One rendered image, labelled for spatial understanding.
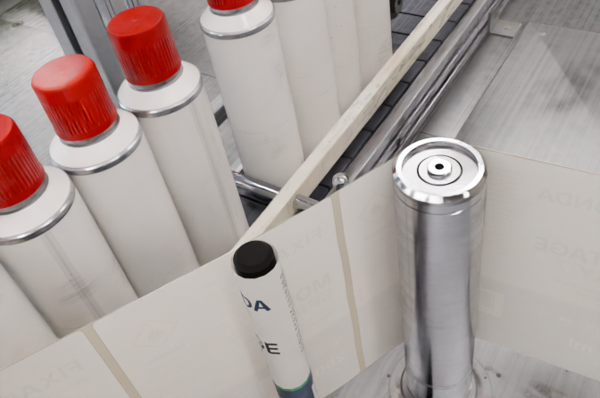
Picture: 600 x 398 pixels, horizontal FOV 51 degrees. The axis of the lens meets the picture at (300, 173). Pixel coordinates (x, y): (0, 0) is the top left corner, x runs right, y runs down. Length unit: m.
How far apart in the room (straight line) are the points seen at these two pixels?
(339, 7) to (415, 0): 0.25
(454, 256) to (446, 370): 0.10
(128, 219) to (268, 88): 0.14
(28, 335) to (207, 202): 0.14
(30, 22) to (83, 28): 0.53
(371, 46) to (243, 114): 0.17
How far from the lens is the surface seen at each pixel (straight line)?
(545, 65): 0.64
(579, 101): 0.60
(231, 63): 0.43
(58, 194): 0.33
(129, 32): 0.35
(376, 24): 0.57
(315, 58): 0.48
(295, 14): 0.45
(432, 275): 0.28
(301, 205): 0.47
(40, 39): 0.98
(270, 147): 0.47
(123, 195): 0.36
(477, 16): 0.73
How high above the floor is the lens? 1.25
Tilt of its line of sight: 43 degrees down
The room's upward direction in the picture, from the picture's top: 12 degrees counter-clockwise
